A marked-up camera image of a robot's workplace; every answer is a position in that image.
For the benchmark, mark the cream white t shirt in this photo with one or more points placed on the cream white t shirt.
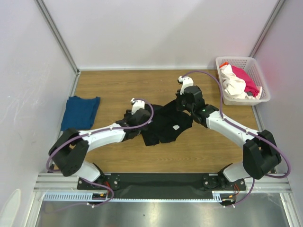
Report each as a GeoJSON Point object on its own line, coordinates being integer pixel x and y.
{"type": "Point", "coordinates": [234, 86]}

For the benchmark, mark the aluminium frame rail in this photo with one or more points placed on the aluminium frame rail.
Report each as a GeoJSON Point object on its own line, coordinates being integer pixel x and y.
{"type": "Point", "coordinates": [56, 187]}

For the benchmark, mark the pink t shirt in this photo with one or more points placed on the pink t shirt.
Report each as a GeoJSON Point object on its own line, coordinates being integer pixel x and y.
{"type": "Point", "coordinates": [250, 87]}

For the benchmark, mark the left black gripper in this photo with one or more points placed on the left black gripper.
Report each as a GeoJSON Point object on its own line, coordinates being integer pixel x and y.
{"type": "Point", "coordinates": [128, 115]}

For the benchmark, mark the right aluminium corner post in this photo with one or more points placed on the right aluminium corner post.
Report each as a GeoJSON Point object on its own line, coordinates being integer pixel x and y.
{"type": "Point", "coordinates": [272, 17]}

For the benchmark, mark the white plastic basket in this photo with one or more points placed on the white plastic basket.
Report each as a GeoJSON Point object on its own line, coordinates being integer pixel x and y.
{"type": "Point", "coordinates": [251, 66]}

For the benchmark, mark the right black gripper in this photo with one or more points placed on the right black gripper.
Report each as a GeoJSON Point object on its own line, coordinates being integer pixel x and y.
{"type": "Point", "coordinates": [181, 101]}

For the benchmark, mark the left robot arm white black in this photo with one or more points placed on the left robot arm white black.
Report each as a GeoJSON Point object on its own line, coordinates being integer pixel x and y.
{"type": "Point", "coordinates": [70, 150]}

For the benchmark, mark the black t shirt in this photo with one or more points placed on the black t shirt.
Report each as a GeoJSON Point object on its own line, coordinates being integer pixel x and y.
{"type": "Point", "coordinates": [166, 125]}

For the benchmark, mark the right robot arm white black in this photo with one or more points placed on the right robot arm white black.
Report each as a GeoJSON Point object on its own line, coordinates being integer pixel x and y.
{"type": "Point", "coordinates": [259, 153]}

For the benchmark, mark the left aluminium corner post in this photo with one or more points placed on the left aluminium corner post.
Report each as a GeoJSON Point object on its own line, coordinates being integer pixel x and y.
{"type": "Point", "coordinates": [56, 33]}

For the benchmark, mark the folded blue t shirt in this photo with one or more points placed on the folded blue t shirt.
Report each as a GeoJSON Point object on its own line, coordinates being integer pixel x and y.
{"type": "Point", "coordinates": [80, 113]}

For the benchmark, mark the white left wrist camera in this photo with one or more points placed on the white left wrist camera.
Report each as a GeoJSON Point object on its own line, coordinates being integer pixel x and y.
{"type": "Point", "coordinates": [137, 104]}

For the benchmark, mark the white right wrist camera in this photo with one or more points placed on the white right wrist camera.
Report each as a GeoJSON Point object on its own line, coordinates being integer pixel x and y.
{"type": "Point", "coordinates": [185, 82]}

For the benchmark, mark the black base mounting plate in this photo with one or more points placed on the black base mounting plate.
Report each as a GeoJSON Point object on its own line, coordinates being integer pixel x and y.
{"type": "Point", "coordinates": [171, 186]}

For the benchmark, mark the aluminium corner post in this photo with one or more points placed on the aluminium corner post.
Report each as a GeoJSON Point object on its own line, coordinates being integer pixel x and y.
{"type": "Point", "coordinates": [56, 33]}
{"type": "Point", "coordinates": [272, 17]}

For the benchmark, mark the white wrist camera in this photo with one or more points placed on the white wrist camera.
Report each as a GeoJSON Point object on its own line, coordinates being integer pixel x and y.
{"type": "Point", "coordinates": [137, 104]}
{"type": "Point", "coordinates": [185, 82]}

